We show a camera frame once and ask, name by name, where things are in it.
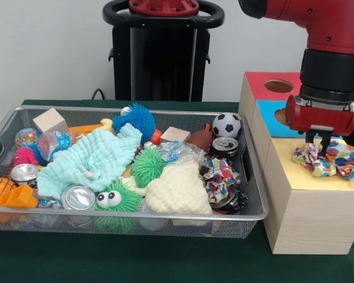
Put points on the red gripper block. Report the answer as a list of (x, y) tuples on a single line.
[(321, 118)]

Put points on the colourful spotted cloth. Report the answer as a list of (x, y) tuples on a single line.
[(346, 165), (219, 179)]

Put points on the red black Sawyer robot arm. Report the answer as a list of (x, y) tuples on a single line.
[(327, 26)]

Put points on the wooden box with three holes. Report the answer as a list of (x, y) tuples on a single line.
[(312, 218)]

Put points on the black white soccer ball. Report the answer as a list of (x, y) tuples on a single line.
[(227, 125)]

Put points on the cream waffle cloth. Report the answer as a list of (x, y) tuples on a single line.
[(177, 190)]

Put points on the green spiky ball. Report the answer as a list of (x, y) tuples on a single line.
[(147, 166)]

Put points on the blue spiky ball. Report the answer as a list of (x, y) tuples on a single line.
[(135, 118)]

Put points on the green spiky toy with eyes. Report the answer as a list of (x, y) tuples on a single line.
[(124, 197)]

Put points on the dark green table cloth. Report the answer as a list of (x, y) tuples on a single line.
[(135, 259)]

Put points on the mint waffle cloth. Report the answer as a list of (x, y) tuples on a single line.
[(91, 159)]

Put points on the silver drink can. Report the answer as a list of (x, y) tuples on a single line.
[(78, 198)]

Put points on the plain wooden cube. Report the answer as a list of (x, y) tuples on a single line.
[(50, 121)]

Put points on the orange toy basketball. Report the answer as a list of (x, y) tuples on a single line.
[(0, 188)]

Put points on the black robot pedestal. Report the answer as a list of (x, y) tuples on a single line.
[(162, 59)]

